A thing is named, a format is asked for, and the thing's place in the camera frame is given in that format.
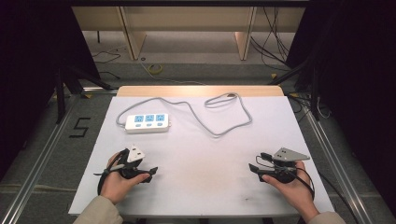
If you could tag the dark curtain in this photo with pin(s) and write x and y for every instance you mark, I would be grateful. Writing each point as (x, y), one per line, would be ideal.
(358, 93)
(28, 77)

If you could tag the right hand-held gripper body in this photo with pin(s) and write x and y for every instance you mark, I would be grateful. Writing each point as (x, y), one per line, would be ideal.
(283, 174)

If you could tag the yellow tape roll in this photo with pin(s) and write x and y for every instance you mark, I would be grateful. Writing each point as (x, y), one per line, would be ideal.
(154, 68)

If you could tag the white power strip blue sockets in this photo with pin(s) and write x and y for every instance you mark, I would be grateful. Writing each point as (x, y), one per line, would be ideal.
(148, 127)

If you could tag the light wooden desk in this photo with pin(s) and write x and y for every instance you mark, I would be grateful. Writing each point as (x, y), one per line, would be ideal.
(186, 21)

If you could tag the person's left hand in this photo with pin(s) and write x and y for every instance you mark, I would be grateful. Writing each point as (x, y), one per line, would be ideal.
(115, 185)

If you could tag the person's right hand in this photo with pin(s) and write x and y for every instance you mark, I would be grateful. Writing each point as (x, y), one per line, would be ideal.
(295, 193)

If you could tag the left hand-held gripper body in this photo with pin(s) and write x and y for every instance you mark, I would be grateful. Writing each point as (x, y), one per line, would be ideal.
(130, 169)

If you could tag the aluminium floor rail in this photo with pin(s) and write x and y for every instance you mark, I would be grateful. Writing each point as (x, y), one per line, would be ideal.
(337, 168)
(34, 174)

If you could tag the black metal stand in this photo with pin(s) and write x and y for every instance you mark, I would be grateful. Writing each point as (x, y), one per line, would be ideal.
(60, 93)
(314, 93)

